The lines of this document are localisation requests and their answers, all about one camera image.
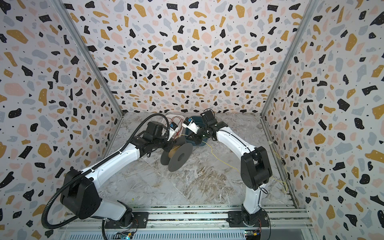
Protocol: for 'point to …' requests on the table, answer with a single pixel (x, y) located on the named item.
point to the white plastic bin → (178, 119)
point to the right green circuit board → (252, 234)
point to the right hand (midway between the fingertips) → (186, 134)
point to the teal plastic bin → (198, 121)
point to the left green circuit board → (124, 235)
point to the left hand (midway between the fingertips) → (175, 138)
